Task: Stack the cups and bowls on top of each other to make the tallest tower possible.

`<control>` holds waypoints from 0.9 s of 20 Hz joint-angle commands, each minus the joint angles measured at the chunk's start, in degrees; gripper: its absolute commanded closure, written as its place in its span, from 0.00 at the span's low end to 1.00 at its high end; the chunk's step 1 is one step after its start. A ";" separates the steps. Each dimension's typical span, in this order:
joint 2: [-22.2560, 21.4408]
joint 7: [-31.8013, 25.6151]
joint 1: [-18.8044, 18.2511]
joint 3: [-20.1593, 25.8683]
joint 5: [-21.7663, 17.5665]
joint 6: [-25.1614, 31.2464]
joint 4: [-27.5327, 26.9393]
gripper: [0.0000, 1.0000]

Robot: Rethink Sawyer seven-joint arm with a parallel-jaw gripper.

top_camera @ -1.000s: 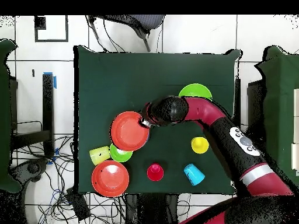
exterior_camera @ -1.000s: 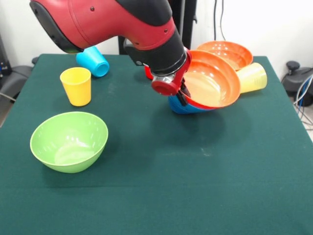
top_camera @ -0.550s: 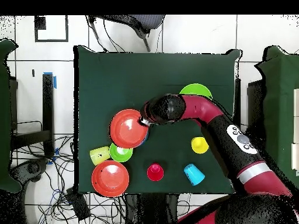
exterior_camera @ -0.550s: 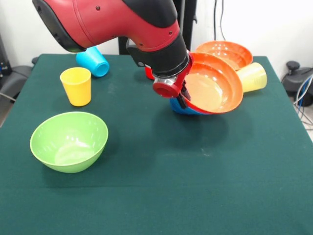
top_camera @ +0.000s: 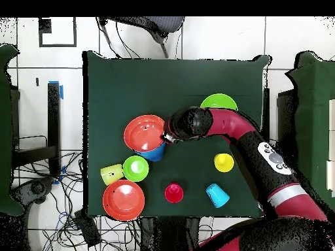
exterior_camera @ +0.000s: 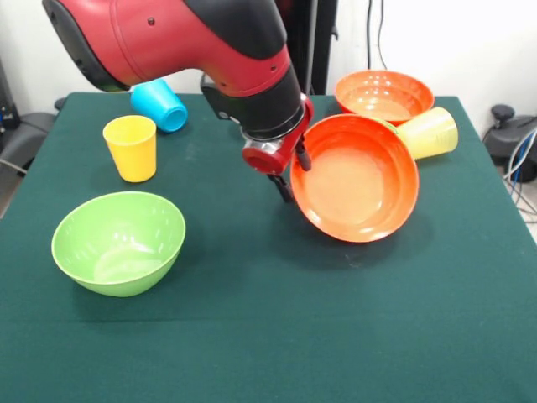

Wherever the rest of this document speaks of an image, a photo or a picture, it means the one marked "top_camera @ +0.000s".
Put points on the dark green tablecloth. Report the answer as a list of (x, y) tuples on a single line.
[(117, 78)]

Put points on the opaque yellow cup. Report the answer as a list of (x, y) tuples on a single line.
[(224, 162)]

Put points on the red cup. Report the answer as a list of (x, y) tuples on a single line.
[(174, 193)]

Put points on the green table cloth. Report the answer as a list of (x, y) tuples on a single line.
[(5, 130), (314, 117)]

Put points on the black power strip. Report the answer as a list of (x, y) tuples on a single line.
[(87, 230)]

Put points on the small green bowl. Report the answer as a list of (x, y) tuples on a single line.
[(136, 168)]

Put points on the light blue cup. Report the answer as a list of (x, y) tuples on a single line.
[(217, 196)]

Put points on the grey office chair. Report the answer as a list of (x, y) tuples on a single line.
[(162, 23)]

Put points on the blue tape strip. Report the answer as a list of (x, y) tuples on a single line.
[(62, 171), (61, 92)]

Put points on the translucent yellow cup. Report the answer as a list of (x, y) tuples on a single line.
[(111, 174)]

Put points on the black chair base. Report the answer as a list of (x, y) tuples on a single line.
[(34, 189)]

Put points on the black square frame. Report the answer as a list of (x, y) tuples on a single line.
[(45, 26)]

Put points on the orange bowl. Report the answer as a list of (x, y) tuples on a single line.
[(142, 133), (123, 200)]

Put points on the small black floor marker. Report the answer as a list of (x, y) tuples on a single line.
[(37, 81)]

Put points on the large green bowl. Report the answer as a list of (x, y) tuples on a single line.
[(218, 100)]

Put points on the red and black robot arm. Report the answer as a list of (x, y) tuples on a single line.
[(230, 123)]

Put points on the large light blue bowl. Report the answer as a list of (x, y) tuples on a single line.
[(154, 154)]

